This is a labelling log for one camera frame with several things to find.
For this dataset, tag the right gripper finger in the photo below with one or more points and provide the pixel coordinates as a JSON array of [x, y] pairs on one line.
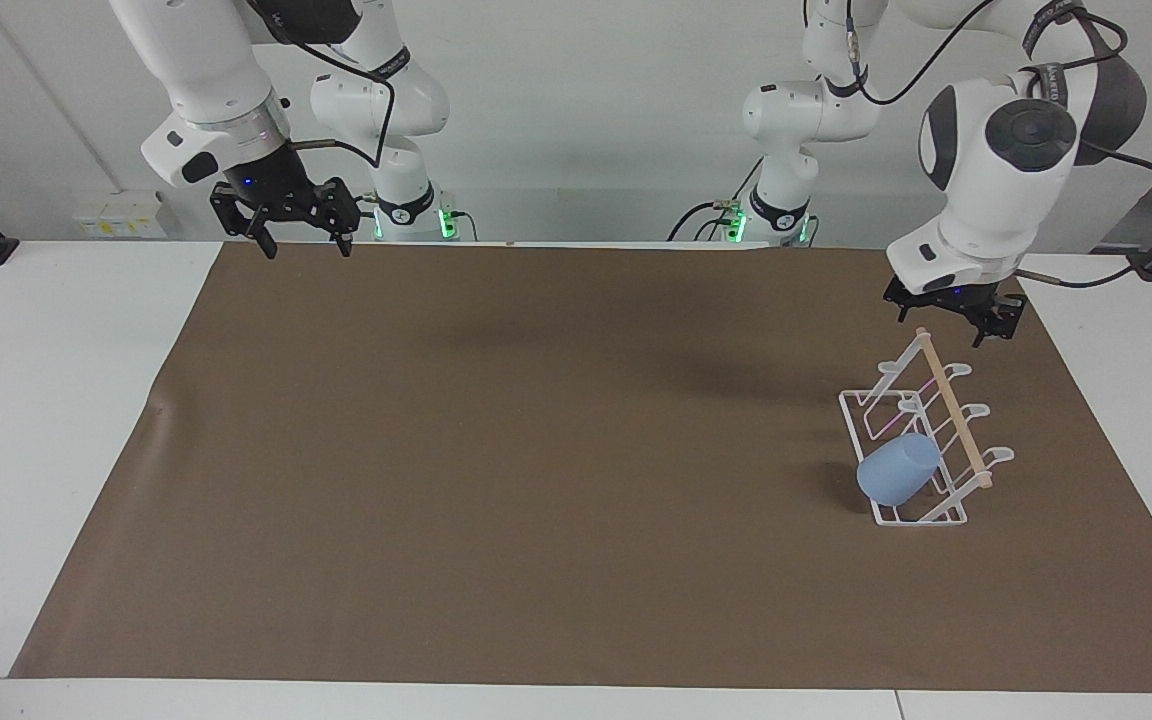
[[262, 232], [346, 215]]

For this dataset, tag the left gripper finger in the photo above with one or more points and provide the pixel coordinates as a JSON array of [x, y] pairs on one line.
[[902, 302], [998, 322]]

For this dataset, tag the white wall socket box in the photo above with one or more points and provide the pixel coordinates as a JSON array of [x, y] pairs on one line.
[[121, 215]]

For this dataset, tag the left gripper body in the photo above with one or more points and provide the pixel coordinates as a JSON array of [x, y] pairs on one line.
[[971, 295]]

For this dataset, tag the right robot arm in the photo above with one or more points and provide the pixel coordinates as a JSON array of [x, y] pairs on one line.
[[206, 70]]

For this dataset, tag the light blue cup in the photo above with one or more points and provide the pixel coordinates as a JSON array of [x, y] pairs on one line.
[[896, 472]]

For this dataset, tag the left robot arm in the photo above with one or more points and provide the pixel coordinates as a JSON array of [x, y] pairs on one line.
[[996, 150]]

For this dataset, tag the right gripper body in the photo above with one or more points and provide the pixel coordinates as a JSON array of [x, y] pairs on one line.
[[261, 180]]

